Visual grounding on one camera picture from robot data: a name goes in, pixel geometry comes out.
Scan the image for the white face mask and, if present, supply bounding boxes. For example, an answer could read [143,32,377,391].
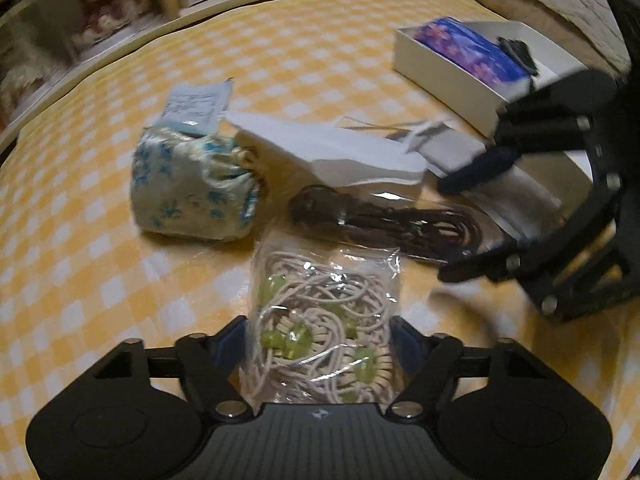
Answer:
[224,110,427,188]

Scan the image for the bag of brown cords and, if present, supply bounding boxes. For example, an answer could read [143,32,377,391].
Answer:
[288,185,506,266]

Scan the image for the bag of cream cords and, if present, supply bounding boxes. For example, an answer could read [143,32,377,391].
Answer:
[240,237,402,408]

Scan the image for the yellow checkered bed sheet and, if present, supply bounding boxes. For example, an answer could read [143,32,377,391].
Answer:
[0,0,632,480]

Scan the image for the blue tissue pack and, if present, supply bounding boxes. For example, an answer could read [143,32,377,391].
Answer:
[413,16,528,88]

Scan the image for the grey toilet seat cover pack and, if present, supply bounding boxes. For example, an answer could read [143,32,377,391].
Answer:
[384,120,563,238]

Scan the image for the doll in clear case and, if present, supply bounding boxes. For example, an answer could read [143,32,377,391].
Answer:
[1,20,63,126]
[70,0,152,52]

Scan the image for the white shallow cardboard tray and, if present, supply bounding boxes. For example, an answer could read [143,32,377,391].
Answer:
[391,19,594,212]

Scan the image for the dark blue crochet scrunchie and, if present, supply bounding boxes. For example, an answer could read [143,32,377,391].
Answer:
[497,37,539,77]

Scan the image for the floral fabric pouch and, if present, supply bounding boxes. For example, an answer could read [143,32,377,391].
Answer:
[130,127,262,242]

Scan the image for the light blue foil sachet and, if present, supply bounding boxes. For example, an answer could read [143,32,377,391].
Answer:
[154,79,233,138]

